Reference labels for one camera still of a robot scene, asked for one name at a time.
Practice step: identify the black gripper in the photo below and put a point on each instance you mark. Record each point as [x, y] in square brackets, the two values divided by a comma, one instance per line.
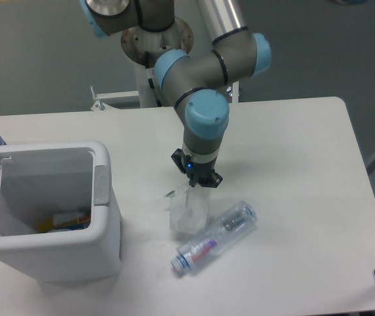
[201, 174]

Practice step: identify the white plastic wrapper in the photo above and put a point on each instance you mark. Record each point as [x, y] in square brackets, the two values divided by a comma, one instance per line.
[189, 208]

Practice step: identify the clear plastic water bottle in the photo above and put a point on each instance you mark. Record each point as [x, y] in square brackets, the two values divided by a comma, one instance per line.
[225, 231]

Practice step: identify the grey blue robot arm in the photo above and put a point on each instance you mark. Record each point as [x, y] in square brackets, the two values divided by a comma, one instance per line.
[189, 84]

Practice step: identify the white plastic trash can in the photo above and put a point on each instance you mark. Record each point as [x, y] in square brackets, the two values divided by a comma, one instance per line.
[38, 180]

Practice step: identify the white metal frame bracket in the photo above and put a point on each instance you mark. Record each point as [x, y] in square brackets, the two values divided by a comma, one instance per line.
[131, 99]

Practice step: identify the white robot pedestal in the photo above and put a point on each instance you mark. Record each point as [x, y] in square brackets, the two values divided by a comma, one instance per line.
[144, 48]

